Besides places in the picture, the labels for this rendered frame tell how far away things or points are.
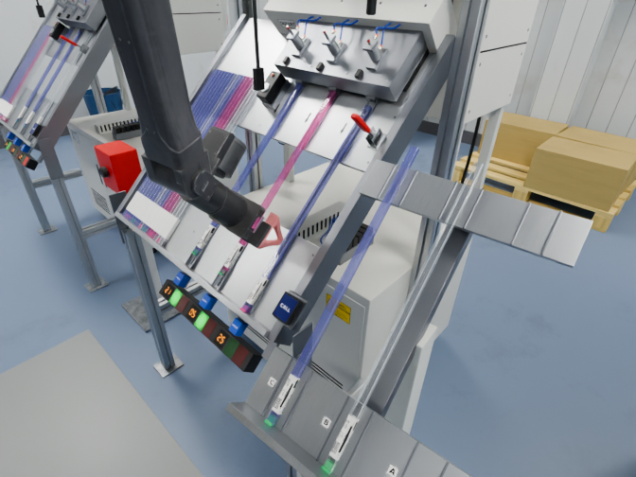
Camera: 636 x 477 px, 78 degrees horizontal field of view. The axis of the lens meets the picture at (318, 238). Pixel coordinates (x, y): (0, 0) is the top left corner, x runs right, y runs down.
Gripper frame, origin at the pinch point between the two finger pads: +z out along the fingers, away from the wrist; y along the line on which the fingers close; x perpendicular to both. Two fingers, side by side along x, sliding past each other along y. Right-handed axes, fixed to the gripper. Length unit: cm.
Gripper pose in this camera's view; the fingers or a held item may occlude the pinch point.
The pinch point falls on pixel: (262, 230)
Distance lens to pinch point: 77.9
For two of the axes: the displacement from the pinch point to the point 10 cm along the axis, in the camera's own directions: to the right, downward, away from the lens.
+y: -7.4, -3.9, 5.5
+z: 4.3, 3.5, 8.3
